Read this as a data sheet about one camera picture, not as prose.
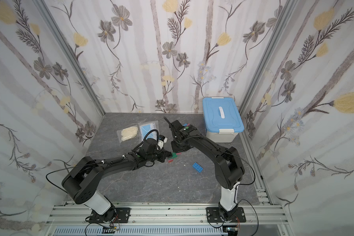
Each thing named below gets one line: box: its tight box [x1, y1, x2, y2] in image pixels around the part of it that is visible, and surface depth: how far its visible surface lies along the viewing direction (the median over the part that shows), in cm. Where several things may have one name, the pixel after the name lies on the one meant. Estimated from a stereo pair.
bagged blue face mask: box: [137, 119, 160, 142], surface depth 113 cm
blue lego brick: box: [192, 161, 204, 174], surface depth 92 cm
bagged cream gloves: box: [116, 123, 143, 144], surface depth 107 cm
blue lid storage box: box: [202, 96, 245, 144], surface depth 97 cm
